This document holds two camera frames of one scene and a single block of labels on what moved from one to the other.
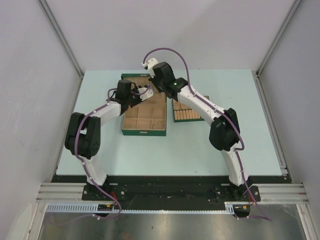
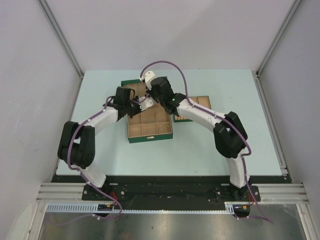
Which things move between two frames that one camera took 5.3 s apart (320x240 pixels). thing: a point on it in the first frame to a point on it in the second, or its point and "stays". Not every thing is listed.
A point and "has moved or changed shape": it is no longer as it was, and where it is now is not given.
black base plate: x=136 y=193 stays
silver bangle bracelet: x=154 y=123 to x=166 y=124
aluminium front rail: x=63 y=193 stays
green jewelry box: x=147 y=118 has moved or changed shape
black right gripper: x=153 y=80 to x=151 y=92
